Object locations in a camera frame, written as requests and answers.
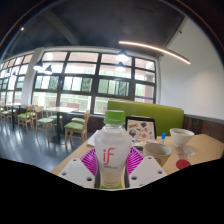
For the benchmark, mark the white ceramic bowl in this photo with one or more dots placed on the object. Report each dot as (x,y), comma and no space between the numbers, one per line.
(181,137)

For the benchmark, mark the large black-framed window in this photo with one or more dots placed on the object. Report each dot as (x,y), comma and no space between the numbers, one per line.
(83,83)

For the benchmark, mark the group of green-seated wooden chairs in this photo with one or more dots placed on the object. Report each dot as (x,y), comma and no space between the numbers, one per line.
(75,126)

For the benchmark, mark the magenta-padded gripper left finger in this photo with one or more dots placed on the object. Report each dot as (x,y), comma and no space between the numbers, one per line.
(76,171)

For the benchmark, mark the long linear ceiling light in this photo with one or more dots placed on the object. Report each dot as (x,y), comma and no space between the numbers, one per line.
(156,49)

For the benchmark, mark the flat round red coaster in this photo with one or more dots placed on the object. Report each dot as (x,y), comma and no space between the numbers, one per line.
(183,164)

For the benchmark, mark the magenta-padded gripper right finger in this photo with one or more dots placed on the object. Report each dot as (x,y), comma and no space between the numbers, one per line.
(146,170)

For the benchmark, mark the white paper napkin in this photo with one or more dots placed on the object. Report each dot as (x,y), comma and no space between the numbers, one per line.
(189,151)

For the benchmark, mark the clear green-capped drink bottle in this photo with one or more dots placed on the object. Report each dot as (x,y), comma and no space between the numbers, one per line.
(112,150)

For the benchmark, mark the beige ceramic cup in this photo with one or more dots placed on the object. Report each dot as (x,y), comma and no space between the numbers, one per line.
(157,151)

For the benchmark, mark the small black pendant lamp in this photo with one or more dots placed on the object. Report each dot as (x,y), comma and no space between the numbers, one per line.
(38,66)
(48,70)

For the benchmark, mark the green upholstered bench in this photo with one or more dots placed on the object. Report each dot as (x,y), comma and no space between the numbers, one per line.
(166,116)

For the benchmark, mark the white paper sheet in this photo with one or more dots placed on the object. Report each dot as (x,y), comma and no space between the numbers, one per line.
(92,139)

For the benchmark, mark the large black pendant lamp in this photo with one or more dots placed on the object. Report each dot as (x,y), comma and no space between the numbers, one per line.
(120,67)
(122,56)

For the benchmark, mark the wooden dining table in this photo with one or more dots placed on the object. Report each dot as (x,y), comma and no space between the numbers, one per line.
(60,109)

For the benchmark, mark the small blue-capped bottle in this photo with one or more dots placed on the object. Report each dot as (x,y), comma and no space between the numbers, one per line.
(163,138)

